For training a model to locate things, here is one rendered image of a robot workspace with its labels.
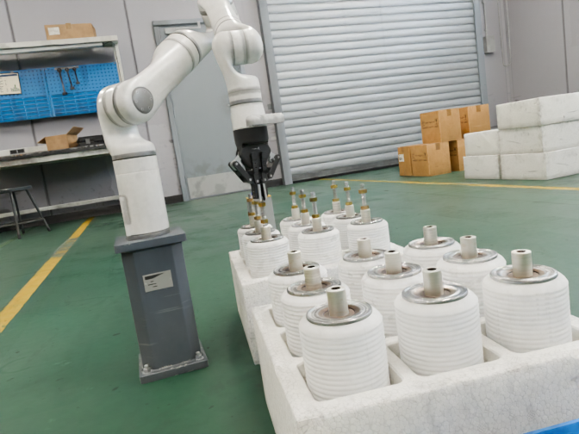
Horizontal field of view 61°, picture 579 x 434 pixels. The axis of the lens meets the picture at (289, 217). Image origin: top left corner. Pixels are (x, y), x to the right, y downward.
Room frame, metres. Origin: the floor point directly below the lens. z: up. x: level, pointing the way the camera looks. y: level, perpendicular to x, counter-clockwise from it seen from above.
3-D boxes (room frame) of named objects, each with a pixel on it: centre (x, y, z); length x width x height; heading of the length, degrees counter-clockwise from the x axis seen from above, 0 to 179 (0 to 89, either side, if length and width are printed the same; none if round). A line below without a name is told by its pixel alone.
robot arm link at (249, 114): (1.07, 0.05, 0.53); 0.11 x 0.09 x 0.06; 37
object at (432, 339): (0.56, -0.16, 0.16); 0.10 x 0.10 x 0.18
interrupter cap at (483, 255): (0.69, -0.25, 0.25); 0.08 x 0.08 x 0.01
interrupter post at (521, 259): (0.58, -0.27, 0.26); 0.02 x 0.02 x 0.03
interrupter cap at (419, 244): (0.81, -0.23, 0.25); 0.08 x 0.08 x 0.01
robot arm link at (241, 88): (1.08, 0.07, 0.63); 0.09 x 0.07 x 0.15; 101
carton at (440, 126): (4.81, -1.58, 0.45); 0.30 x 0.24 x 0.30; 19
